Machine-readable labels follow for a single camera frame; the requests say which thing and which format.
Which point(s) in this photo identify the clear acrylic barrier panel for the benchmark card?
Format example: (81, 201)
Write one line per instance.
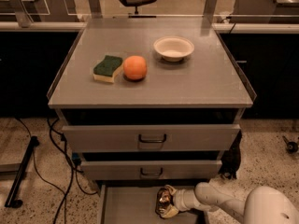
(221, 13)

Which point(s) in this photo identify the middle grey drawer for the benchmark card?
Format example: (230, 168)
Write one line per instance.
(155, 170)

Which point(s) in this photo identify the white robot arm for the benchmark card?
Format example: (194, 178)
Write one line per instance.
(264, 205)

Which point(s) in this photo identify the black bag behind cabinet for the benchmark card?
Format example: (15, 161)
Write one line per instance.
(231, 159)

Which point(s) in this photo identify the orange fruit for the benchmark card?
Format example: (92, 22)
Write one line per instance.
(135, 67)

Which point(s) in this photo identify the green yellow sponge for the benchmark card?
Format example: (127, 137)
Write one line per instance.
(107, 69)

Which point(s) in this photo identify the bottom grey drawer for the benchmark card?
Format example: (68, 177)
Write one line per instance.
(136, 205)

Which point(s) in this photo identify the grey drawer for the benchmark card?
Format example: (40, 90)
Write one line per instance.
(136, 205)
(133, 138)
(155, 170)

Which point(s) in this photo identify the black caster wheel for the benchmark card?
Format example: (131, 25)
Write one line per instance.
(291, 146)

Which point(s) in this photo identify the top grey drawer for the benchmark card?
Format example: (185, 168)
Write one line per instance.
(133, 138)

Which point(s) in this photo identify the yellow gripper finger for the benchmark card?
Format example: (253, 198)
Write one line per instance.
(169, 190)
(168, 212)

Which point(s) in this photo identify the white bowl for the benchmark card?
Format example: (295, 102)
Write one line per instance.
(173, 48)

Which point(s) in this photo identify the grey drawer cabinet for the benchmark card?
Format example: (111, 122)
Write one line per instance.
(206, 87)

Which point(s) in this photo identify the black table leg base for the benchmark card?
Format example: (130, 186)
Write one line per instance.
(12, 201)

